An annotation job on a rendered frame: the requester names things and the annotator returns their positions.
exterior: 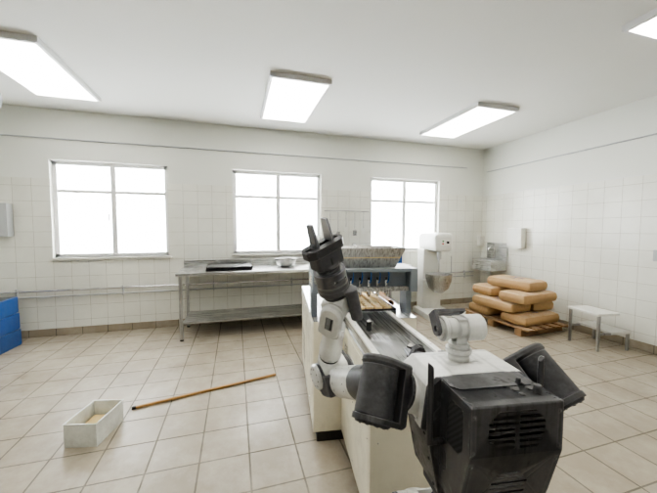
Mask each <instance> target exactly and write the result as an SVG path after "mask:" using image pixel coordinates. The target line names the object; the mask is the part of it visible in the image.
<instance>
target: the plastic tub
mask: <svg viewBox="0 0 657 493"><path fill-rule="evenodd" d="M123 400H124V399H109V400H93V401H92V402H91V403H89V404H88V405H87V406H86V407H84V408H83V409H82V410H80V411H79V412H78V413H77V414H75V415H74V416H73V417H71V418H70V419H69V420H68V421H66V422H65V423H64V424H63V425H62V426H64V444H65V448H78V447H98V446H99V445H100V444H101V443H102V442H103V440H104V439H105V438H106V437H107V436H108V435H109V434H110V433H111V432H112V431H113V430H114V429H115V428H116V427H117V426H118V425H119V424H120V423H121V422H122V421H123Z"/></svg>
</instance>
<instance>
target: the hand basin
mask: <svg viewBox="0 0 657 493"><path fill-rule="evenodd" d="M477 245H478V246H480V247H483V246H484V236H477ZM525 246H526V228H507V243H506V244H504V243H487V257H485V258H472V269H477V270H483V271H489V272H490V276H492V272H497V271H506V261H507V248H518V249H520V248H525Z"/></svg>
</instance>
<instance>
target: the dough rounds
mask: <svg viewBox="0 0 657 493"><path fill-rule="evenodd" d="M359 298H360V303H361V307H362V309H384V308H392V307H391V305H388V303H386V302H385V301H383V300H382V299H381V298H378V296H376V295H375V294H374V293H372V292H371V296H370V297H368V296H367V292H366V291H365V292H363V291H362V296H361V297H359Z"/></svg>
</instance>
